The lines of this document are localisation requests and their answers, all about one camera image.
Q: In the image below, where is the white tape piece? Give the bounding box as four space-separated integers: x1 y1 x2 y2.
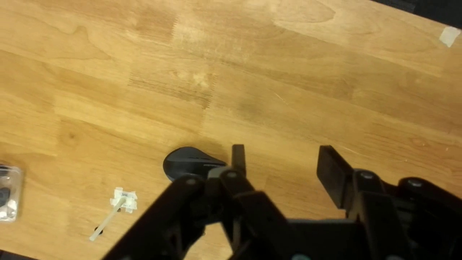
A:
438 25 462 50

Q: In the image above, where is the black computer mouse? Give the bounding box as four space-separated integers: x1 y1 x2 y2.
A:
161 147 227 184

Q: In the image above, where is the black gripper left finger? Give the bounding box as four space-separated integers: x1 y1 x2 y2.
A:
102 144 289 260

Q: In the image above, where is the clear plastic container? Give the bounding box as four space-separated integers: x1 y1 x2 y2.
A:
0 162 25 225

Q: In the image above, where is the white post on taped base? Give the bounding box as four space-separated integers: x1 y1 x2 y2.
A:
87 187 139 245

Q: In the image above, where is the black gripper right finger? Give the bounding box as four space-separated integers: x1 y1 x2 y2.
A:
315 145 462 260

